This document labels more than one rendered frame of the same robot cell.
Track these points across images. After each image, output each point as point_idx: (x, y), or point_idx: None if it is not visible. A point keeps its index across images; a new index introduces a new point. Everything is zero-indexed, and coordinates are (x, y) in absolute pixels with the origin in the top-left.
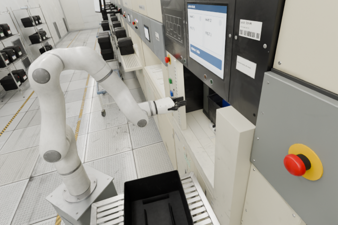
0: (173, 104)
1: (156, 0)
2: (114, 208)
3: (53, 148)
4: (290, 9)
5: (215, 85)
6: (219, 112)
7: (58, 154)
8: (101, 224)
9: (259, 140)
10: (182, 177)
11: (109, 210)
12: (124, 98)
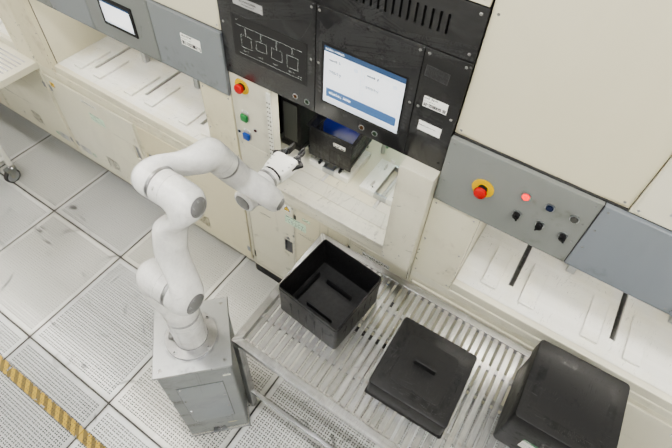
0: (296, 160)
1: None
2: (267, 324)
3: (195, 292)
4: (470, 103)
5: (381, 137)
6: (404, 168)
7: (202, 297)
8: (268, 346)
9: (445, 181)
10: (315, 246)
11: (263, 330)
12: (257, 183)
